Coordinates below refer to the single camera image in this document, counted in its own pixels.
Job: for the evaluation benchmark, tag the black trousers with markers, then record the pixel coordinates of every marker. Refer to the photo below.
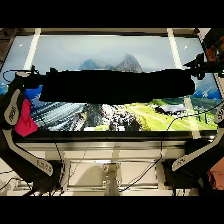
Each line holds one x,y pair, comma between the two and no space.
116,86

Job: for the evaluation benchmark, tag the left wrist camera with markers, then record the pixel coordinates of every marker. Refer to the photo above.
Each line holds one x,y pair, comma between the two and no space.
33,75

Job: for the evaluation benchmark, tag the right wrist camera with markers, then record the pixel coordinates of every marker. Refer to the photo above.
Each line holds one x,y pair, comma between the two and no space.
200,66

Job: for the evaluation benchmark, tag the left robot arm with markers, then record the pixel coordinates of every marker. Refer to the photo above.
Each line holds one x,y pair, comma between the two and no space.
23,146

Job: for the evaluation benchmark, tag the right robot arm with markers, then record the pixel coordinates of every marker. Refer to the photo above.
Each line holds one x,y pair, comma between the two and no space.
196,155

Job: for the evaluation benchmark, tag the red-brown garment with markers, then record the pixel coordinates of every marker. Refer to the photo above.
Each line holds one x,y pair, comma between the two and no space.
217,178

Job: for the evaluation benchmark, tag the pink garment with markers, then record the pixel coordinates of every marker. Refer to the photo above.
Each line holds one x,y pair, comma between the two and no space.
25,121

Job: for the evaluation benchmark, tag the silver frame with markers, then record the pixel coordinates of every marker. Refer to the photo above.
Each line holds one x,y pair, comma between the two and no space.
113,156

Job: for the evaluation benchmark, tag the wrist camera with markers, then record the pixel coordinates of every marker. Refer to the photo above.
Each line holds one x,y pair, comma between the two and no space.
200,66
33,75

